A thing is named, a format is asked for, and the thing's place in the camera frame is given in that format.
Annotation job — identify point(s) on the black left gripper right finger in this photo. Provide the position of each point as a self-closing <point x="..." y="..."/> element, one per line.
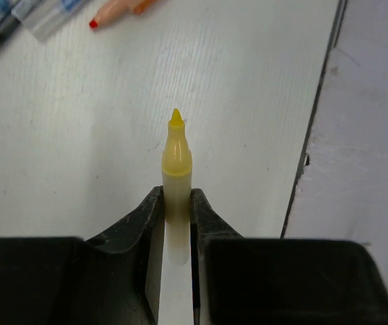
<point x="218" y="273"/>

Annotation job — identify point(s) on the orange highlighter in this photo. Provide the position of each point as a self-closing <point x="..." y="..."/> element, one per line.
<point x="114" y="9"/>

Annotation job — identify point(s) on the blue gel pen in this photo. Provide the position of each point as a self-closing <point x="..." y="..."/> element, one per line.
<point x="44" y="18"/>

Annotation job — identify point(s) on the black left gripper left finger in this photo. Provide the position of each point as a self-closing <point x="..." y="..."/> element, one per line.
<point x="114" y="277"/>

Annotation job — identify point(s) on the yellow highlighter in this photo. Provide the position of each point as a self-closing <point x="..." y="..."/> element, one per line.
<point x="176" y="166"/>

